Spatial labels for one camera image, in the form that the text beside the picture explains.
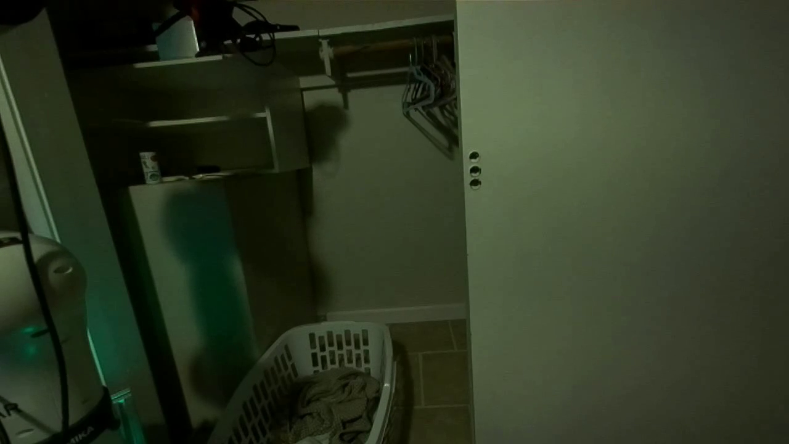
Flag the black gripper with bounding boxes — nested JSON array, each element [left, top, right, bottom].
[[193, 0, 251, 48]]

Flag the small white bottle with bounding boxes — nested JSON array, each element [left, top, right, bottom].
[[138, 148, 162, 185]]

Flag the wooden closet rod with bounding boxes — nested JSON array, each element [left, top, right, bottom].
[[327, 35, 455, 62]]

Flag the teal plastic clothes hanger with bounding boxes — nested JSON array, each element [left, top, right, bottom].
[[400, 63, 450, 114]]

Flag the white plastic clothes hanger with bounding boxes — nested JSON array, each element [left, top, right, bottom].
[[408, 41, 459, 94]]

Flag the grey clothes hanger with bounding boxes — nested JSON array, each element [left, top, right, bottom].
[[403, 104, 460, 163]]

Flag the white plastic laundry basket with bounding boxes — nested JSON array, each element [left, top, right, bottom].
[[206, 317, 401, 444]]

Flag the crumpled grey clothes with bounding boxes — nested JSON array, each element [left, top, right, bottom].
[[289, 368, 385, 444]]

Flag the large white door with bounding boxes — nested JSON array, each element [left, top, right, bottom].
[[453, 0, 789, 444]]

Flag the white rod bracket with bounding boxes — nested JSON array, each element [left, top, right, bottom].
[[315, 37, 352, 110]]

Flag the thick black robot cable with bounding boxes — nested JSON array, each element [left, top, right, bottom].
[[0, 121, 74, 433]]

